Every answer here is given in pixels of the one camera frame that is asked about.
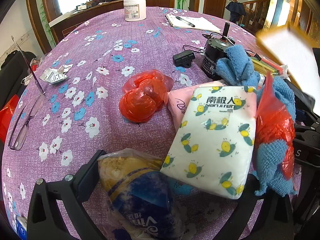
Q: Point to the red plastic bag ball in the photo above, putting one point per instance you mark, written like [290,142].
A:
[144,94]

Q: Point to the colourful sponge pack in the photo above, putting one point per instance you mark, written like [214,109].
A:
[264,65]

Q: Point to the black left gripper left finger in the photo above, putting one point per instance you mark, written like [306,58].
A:
[44,217]

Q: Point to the white paper notepad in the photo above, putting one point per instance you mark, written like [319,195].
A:
[200,23]

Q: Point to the white bee-print tissue pack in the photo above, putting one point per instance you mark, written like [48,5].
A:
[212,149]

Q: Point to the red bag beside table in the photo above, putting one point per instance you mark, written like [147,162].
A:
[6,115]

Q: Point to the eyeglasses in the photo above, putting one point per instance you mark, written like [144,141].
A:
[30,110]

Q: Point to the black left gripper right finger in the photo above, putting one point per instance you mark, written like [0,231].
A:
[264,225]

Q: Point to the purple floral tablecloth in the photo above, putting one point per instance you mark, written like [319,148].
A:
[81,115]

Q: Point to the black pen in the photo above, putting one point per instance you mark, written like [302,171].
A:
[185,21]

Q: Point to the white plastic jar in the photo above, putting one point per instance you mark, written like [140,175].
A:
[134,10]

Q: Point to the black bag on chair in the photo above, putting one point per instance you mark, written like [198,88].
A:
[13,71]

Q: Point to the black power adapter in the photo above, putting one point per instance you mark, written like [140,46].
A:
[184,59]

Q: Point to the blue Vinda tissue pack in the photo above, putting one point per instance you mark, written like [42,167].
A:
[139,198]

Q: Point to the yellow taped white box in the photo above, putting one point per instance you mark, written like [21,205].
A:
[288,45]

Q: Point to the wooden sideboard with clutter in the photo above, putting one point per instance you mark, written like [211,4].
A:
[63,24]

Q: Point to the person in dark coat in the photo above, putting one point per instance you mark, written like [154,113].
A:
[236,9]

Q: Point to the pink tissue pack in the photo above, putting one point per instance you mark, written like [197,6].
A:
[178,100]

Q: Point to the blue cloth with red bag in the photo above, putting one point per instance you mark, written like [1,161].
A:
[273,158]

